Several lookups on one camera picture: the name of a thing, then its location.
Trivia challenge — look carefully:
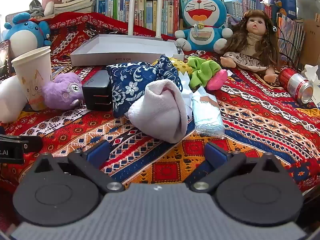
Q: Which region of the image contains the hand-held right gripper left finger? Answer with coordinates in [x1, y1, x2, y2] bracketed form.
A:
[32, 140, 124, 193]

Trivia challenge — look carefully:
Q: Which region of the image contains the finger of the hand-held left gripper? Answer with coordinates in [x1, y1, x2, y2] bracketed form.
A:
[15, 135, 43, 153]

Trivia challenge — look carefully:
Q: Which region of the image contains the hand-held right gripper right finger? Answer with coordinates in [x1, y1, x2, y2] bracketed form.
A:
[191, 142, 287, 193]

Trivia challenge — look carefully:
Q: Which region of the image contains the white plush cat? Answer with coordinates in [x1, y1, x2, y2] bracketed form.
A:
[0, 75, 28, 124]

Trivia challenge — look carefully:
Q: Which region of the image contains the pale pink sock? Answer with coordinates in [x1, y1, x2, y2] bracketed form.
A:
[127, 79, 192, 144]

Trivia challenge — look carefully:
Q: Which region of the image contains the navy floral fabric pouch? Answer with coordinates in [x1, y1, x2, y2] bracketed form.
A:
[106, 55, 183, 118]

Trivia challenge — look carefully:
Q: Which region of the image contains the green and pink cloth toy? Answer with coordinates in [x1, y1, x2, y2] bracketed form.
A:
[187, 56, 227, 91]

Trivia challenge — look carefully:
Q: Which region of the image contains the grey shallow box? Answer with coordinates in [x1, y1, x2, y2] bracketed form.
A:
[70, 34, 185, 67]

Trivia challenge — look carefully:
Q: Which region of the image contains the red patterned blanket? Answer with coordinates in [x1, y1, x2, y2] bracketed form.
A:
[0, 12, 320, 205]

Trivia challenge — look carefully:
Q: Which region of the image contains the purple plush toy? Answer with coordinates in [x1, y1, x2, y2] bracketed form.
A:
[42, 72, 84, 110]

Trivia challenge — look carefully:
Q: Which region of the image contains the black power adapter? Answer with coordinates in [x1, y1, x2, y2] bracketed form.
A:
[82, 70, 113, 111]

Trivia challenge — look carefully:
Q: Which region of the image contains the white paper cup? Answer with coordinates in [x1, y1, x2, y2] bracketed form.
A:
[11, 46, 53, 111]

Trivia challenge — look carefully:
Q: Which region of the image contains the red soda can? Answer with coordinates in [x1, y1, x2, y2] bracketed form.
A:
[278, 67, 314, 105]

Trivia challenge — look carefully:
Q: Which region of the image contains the blue round plush toy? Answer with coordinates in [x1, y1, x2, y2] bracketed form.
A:
[4, 12, 52, 55]

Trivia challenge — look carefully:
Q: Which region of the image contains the black binder clip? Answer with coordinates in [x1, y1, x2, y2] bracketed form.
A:
[174, 40, 187, 55]

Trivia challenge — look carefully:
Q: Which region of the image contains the brown haired doll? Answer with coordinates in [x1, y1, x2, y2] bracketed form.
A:
[220, 9, 281, 82]

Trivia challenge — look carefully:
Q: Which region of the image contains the white tissue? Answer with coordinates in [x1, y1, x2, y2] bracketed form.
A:
[301, 64, 320, 86]

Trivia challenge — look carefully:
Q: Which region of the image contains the grey plush toy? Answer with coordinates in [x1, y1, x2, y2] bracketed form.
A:
[29, 0, 46, 18]

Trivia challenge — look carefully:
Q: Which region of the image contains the row of thin magazines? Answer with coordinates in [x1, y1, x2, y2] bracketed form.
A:
[276, 12, 307, 66]

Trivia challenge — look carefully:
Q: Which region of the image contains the blue robot cat plush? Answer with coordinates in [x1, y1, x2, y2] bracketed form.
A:
[174, 0, 234, 53]

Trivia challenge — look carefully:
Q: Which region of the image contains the brown cardboard box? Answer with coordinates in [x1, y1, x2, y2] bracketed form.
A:
[299, 17, 320, 68]

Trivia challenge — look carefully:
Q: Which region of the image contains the row of upright books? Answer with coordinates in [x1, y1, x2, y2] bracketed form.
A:
[96, 0, 273, 37]

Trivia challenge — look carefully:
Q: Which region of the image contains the stack of flat books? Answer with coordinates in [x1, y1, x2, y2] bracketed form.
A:
[53, 0, 97, 15]

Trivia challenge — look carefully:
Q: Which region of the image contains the black cable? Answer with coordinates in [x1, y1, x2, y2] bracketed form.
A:
[273, 24, 301, 68]

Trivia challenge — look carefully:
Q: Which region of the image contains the white tube rack frame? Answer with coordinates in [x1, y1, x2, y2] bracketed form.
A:
[127, 0, 165, 41]

